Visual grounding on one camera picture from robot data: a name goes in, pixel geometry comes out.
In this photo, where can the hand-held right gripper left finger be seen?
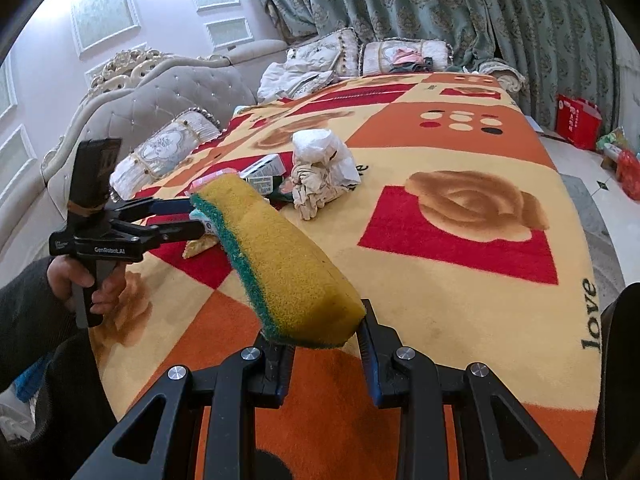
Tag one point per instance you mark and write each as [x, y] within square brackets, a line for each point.
[272, 375]

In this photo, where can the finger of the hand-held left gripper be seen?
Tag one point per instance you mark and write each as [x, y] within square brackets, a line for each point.
[175, 231]
[150, 206]

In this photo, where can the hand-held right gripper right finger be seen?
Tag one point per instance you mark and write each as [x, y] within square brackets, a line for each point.
[368, 352]

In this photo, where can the green white small box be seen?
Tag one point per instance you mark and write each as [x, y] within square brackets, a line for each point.
[200, 216]

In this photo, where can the yellow green sponge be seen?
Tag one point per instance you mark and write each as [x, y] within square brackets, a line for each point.
[285, 260]

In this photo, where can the white paper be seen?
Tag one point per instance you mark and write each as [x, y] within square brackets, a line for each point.
[320, 142]

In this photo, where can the black round bin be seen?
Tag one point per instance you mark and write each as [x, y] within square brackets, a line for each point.
[617, 340]

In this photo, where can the person's left forearm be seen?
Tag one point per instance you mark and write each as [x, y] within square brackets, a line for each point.
[25, 320]

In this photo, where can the person's left hand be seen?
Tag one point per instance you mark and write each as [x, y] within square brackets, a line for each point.
[61, 280]

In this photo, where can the yellow snack wrapper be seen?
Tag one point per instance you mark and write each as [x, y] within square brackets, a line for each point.
[200, 249]

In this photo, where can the pink wrapper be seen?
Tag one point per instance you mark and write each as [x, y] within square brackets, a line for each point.
[210, 180]

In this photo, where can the embroidered bolster pillow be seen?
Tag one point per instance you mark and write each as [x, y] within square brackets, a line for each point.
[165, 145]

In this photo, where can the dark green box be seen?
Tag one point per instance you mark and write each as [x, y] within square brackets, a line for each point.
[262, 185]

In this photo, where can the grey white box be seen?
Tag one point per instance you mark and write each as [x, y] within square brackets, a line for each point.
[265, 165]

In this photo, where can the grey tufted sofa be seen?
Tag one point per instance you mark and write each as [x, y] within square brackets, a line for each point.
[165, 95]

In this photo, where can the person's dark clothing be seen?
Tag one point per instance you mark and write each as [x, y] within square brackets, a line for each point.
[75, 400]

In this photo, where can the white crumpled quilt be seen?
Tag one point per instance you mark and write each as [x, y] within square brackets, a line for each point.
[290, 80]

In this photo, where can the orange red printed blanket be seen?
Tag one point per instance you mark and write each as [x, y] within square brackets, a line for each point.
[450, 170]

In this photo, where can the embroidered square pillow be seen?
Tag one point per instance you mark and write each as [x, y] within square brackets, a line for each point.
[325, 52]
[380, 57]

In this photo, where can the grey patterned rug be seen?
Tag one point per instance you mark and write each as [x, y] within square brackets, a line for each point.
[600, 230]

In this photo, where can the grey flat sheet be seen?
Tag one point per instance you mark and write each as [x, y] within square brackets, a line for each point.
[542, 132]

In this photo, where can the pile of clothes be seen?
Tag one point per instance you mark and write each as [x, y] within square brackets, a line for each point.
[410, 57]

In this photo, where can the red gift bag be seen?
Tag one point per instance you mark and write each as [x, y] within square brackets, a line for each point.
[575, 120]

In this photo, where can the red plastic bag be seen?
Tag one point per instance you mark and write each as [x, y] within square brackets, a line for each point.
[629, 167]

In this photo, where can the green printed bag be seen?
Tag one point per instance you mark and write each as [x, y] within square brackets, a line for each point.
[612, 140]

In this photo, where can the green patterned curtains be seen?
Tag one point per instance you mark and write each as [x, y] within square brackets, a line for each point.
[450, 5]

